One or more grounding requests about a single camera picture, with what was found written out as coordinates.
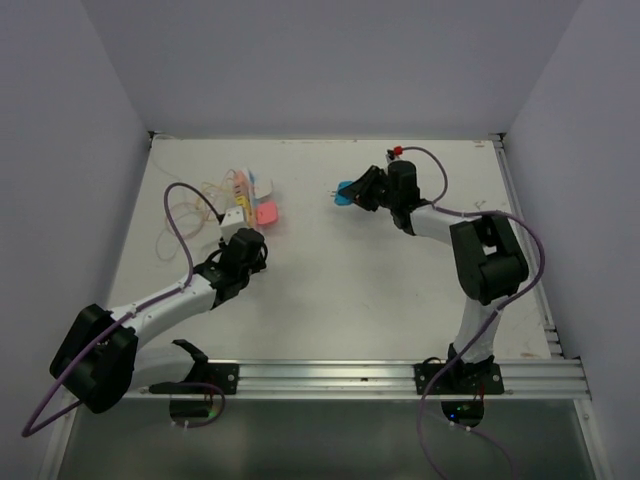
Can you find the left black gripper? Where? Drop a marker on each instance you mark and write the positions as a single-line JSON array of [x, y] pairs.
[[259, 264]]

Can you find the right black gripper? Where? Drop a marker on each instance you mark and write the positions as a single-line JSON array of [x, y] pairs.
[[360, 191]]

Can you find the blue plug adapter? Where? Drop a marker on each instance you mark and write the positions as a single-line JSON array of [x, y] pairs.
[[338, 198]]

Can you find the pink plug adapter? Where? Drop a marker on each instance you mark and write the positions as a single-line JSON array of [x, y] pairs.
[[267, 213]]

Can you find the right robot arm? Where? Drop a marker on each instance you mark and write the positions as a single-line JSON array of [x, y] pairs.
[[490, 267]]

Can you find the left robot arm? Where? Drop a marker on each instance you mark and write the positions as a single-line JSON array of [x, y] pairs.
[[96, 360]]

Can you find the yellow olive USB charger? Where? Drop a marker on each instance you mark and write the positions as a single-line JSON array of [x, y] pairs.
[[242, 200]]

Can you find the beige brown USB charger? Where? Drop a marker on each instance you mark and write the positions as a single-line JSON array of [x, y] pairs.
[[241, 190]]

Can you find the salmon pink USB charger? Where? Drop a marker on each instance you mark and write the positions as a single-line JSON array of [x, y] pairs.
[[240, 178]]

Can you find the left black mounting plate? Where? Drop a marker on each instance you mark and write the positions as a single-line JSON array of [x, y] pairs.
[[224, 376]]

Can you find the black mounting plate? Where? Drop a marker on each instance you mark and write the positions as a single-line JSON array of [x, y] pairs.
[[461, 379], [224, 376]]

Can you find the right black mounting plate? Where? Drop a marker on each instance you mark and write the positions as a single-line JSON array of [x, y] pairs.
[[461, 379]]

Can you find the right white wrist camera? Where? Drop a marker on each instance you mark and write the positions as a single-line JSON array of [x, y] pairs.
[[394, 154]]

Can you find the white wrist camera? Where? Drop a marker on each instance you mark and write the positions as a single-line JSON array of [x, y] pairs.
[[234, 219], [394, 154]]

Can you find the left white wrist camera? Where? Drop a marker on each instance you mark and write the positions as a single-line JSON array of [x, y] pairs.
[[234, 219]]

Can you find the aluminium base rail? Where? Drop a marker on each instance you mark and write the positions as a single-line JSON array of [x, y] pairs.
[[369, 380]]

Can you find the right side aluminium rail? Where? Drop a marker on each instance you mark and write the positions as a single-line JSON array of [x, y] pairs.
[[537, 294]]

